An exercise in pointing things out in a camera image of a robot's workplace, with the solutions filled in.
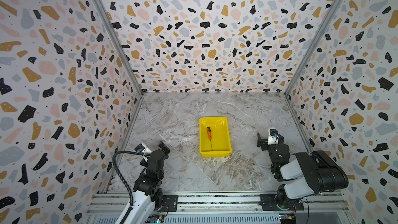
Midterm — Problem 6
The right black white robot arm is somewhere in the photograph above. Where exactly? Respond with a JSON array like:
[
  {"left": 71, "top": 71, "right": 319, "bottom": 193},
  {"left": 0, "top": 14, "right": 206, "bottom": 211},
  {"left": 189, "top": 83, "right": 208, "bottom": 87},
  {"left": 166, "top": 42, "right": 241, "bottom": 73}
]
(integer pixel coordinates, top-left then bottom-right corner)
[{"left": 257, "top": 129, "right": 349, "bottom": 211}]

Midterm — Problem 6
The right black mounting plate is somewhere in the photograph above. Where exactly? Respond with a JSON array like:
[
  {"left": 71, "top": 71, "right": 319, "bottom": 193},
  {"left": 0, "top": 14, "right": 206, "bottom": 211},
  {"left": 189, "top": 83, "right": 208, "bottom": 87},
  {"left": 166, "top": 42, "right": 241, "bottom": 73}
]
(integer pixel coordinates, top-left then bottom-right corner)
[{"left": 260, "top": 194, "right": 304, "bottom": 211}]

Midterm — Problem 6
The left aluminium corner post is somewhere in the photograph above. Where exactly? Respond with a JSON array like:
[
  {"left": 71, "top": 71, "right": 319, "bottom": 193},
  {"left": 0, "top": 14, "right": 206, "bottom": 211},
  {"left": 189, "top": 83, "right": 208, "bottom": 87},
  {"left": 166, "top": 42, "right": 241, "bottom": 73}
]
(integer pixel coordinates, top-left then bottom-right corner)
[{"left": 92, "top": 0, "right": 143, "bottom": 99}]

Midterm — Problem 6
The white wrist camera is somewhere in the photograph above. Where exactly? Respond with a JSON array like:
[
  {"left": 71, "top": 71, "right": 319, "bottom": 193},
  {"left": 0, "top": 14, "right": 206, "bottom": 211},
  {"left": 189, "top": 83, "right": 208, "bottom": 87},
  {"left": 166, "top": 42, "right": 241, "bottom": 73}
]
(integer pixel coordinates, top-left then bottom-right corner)
[
  {"left": 267, "top": 128, "right": 279, "bottom": 145},
  {"left": 134, "top": 143, "right": 152, "bottom": 154}
]

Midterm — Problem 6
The aluminium corner post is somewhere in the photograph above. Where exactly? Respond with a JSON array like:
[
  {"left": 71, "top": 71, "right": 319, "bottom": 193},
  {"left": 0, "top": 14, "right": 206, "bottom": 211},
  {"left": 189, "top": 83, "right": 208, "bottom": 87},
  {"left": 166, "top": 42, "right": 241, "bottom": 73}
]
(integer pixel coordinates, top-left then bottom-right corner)
[
  {"left": 284, "top": 0, "right": 343, "bottom": 98},
  {"left": 92, "top": 0, "right": 143, "bottom": 99}
]

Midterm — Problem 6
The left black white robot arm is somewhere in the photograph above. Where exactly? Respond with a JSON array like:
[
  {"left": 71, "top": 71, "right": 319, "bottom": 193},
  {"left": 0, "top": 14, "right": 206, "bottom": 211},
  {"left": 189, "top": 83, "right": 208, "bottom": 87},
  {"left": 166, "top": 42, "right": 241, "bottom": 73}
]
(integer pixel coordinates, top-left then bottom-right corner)
[{"left": 112, "top": 142, "right": 171, "bottom": 224}]

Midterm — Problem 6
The right aluminium corner post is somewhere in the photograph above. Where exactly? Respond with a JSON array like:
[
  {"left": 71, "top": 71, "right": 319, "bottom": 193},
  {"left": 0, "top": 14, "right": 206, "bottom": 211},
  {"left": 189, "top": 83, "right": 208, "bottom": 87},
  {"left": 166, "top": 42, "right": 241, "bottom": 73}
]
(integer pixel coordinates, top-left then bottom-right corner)
[{"left": 284, "top": 0, "right": 343, "bottom": 98}]

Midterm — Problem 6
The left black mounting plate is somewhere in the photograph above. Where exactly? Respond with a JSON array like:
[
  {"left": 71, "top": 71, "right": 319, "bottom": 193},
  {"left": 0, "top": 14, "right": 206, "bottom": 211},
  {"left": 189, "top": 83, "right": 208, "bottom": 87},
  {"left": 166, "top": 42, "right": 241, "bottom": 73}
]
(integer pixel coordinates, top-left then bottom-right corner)
[{"left": 154, "top": 195, "right": 178, "bottom": 212}]

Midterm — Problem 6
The yellow plastic bin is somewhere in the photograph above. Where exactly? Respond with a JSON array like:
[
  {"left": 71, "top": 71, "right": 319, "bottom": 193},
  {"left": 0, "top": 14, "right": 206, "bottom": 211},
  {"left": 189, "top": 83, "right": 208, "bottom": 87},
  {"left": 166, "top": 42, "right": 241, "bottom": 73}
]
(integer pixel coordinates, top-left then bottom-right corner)
[{"left": 199, "top": 117, "right": 232, "bottom": 158}]

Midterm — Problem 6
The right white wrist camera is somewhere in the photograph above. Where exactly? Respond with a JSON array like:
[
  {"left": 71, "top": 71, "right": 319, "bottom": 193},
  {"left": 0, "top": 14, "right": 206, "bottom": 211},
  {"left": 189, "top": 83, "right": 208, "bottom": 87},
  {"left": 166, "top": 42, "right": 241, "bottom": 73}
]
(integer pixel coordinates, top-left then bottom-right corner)
[{"left": 267, "top": 128, "right": 279, "bottom": 145}]

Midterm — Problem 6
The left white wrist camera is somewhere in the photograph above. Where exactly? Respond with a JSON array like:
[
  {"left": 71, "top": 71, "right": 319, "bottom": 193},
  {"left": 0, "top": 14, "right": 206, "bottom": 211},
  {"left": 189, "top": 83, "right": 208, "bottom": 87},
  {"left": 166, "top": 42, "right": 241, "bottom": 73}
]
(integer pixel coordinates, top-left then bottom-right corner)
[{"left": 134, "top": 143, "right": 152, "bottom": 154}]

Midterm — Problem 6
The orange handled screwdriver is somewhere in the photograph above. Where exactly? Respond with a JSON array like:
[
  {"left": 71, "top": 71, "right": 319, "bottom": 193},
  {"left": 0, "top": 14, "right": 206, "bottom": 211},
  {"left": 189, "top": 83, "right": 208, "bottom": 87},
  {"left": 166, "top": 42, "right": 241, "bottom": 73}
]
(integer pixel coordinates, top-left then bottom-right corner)
[{"left": 206, "top": 127, "right": 213, "bottom": 151}]

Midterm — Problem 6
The green circuit board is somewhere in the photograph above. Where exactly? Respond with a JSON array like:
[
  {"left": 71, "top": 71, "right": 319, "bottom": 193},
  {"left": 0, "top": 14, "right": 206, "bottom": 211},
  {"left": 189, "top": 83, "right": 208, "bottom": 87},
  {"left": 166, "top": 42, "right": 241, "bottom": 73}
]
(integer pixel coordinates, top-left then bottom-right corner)
[{"left": 145, "top": 215, "right": 165, "bottom": 224}]

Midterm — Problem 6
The black mounting plate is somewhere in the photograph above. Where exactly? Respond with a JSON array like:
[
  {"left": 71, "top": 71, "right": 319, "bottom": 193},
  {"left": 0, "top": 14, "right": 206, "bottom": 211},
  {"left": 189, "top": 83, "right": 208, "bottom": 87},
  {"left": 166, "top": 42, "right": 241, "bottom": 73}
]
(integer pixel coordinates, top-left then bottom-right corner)
[
  {"left": 260, "top": 194, "right": 304, "bottom": 211},
  {"left": 154, "top": 195, "right": 178, "bottom": 212}
]

